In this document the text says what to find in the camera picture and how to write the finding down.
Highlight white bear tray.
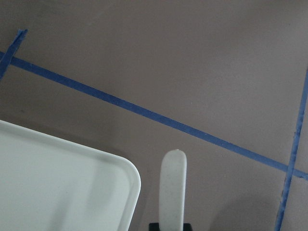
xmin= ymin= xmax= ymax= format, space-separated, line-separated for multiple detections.
xmin=0 ymin=121 xmax=141 ymax=231

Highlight white plastic spoon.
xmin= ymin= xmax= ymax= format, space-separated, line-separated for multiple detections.
xmin=158 ymin=149 xmax=187 ymax=231

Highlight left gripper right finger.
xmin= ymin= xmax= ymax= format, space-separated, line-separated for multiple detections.
xmin=183 ymin=223 xmax=192 ymax=231

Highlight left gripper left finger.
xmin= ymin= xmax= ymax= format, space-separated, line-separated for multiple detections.
xmin=148 ymin=223 xmax=159 ymax=231

